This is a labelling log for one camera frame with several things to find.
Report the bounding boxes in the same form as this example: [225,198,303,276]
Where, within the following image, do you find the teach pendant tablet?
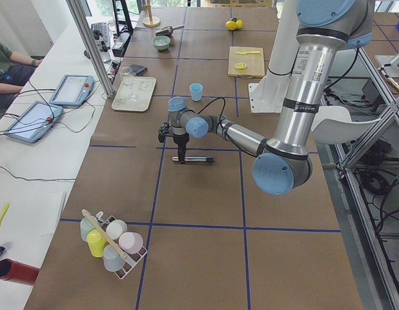
[5,101,63,143]
[49,74,94,107]

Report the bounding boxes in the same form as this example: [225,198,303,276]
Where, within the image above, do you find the aluminium frame post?
[66,0,115,98]

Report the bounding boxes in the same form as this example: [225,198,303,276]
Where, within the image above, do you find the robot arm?
[158,1,374,195]

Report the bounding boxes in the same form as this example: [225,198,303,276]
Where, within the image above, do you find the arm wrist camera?
[158,123,173,143]

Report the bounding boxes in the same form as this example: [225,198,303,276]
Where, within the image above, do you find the steel muddler black tip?
[172,156,214,164]

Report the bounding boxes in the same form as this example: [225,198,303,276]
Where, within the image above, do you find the white chair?
[311,106,381,145]

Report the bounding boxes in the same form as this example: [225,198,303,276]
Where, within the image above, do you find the white wire cup rack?
[81,209,147,279]

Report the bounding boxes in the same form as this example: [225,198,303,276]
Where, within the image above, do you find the clear wine glass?
[119,67,138,101]

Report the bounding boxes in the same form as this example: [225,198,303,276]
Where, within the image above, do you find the metal ice scoop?
[155,25,185,37]

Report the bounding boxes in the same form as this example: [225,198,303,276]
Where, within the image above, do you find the light blue plastic cup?
[189,83,203,102]

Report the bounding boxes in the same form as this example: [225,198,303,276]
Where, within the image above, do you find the yellow cup in rack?
[86,229,108,258]

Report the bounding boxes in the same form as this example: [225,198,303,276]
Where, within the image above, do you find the pink cup in rack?
[118,232,143,254]

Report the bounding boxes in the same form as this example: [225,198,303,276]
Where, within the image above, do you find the green bowl of ice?
[151,36,171,51]

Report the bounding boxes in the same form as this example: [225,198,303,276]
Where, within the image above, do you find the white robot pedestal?
[249,0,300,113]

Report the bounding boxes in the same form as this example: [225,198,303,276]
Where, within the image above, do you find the yellow plastic spatula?
[0,202,10,227]

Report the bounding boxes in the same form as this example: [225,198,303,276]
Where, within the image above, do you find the wooden cutting board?
[228,46,265,78]

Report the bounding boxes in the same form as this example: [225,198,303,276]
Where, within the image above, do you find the far teach pendant tablet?
[49,74,94,107]

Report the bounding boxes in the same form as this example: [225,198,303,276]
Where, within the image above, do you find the white cup in rack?
[106,220,127,240]

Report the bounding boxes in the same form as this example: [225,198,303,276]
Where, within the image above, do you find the dark grey folded cloth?
[129,64,147,76]

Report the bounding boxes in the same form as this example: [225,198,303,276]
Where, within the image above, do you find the red cylinder tube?
[0,258,40,285]

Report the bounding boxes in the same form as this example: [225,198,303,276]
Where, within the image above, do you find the beige bear tray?
[111,77,156,112]

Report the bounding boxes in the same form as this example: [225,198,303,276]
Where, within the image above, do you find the yellow plastic knife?
[235,50,261,55]

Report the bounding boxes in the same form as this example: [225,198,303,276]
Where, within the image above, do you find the green cup in rack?
[79,218,95,242]

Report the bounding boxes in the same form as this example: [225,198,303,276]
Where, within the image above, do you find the seated person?
[0,42,43,109]

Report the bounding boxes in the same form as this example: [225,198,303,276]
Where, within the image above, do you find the black keyboard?
[91,22,110,42]

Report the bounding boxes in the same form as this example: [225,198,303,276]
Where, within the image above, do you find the near teach pendant tablet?
[5,101,63,143]

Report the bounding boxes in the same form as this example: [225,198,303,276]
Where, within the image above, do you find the wooden cup stand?
[143,0,161,28]

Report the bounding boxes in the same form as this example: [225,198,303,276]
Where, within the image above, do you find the grey cup in rack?
[103,245,125,272]

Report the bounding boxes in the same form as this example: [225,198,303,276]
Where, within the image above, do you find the yellow lemon slices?
[234,63,247,70]

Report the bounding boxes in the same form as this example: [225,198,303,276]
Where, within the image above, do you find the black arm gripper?
[173,133,189,164]

